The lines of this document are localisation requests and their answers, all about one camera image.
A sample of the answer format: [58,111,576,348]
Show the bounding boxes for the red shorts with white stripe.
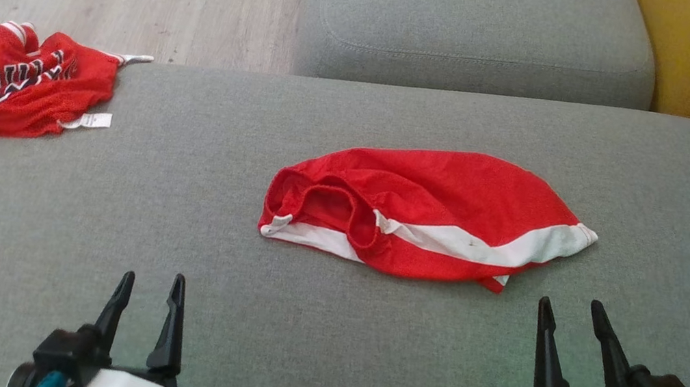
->
[253,120,609,308]

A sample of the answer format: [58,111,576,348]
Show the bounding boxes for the red mesh jersey with lettering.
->
[0,18,157,170]

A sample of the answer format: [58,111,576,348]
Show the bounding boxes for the large grey sofa seat cushion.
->
[0,9,690,387]

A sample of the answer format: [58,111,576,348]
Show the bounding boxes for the small grey sofa cushion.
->
[291,0,669,131]

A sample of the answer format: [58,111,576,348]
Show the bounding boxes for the blue-plug left camera cable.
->
[32,367,71,387]

